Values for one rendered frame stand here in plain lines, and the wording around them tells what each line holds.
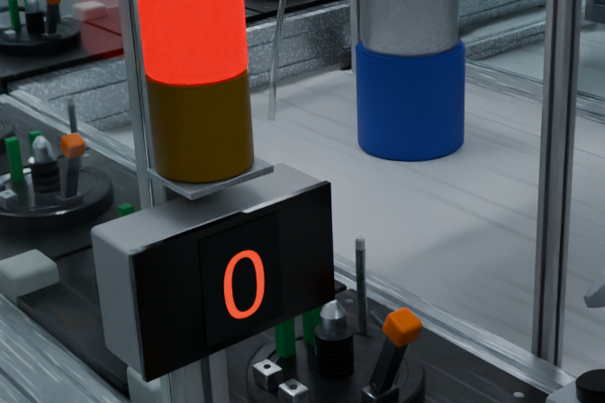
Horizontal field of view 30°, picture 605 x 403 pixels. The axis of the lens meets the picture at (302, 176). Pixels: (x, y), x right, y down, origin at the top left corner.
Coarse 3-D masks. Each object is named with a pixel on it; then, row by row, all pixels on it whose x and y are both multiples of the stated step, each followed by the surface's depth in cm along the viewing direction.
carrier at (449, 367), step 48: (288, 336) 89; (336, 336) 86; (384, 336) 92; (432, 336) 96; (240, 384) 90; (288, 384) 84; (336, 384) 86; (432, 384) 89; (480, 384) 89; (528, 384) 88
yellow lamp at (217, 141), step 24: (168, 96) 53; (192, 96) 53; (216, 96) 53; (240, 96) 54; (168, 120) 53; (192, 120) 53; (216, 120) 53; (240, 120) 54; (168, 144) 54; (192, 144) 54; (216, 144) 54; (240, 144) 55; (168, 168) 55; (192, 168) 54; (216, 168) 54; (240, 168) 55
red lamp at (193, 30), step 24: (144, 0) 52; (168, 0) 51; (192, 0) 51; (216, 0) 51; (240, 0) 53; (144, 24) 52; (168, 24) 51; (192, 24) 51; (216, 24) 52; (240, 24) 53; (144, 48) 53; (168, 48) 52; (192, 48) 52; (216, 48) 52; (240, 48) 53; (168, 72) 52; (192, 72) 52; (216, 72) 52; (240, 72) 54
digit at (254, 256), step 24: (216, 240) 55; (240, 240) 56; (264, 240) 57; (216, 264) 56; (240, 264) 57; (264, 264) 58; (216, 288) 56; (240, 288) 57; (264, 288) 58; (216, 312) 56; (240, 312) 57; (264, 312) 59; (216, 336) 57
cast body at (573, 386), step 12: (588, 372) 67; (600, 372) 66; (576, 384) 66; (588, 384) 65; (600, 384) 65; (552, 396) 67; (564, 396) 66; (576, 396) 66; (588, 396) 65; (600, 396) 64
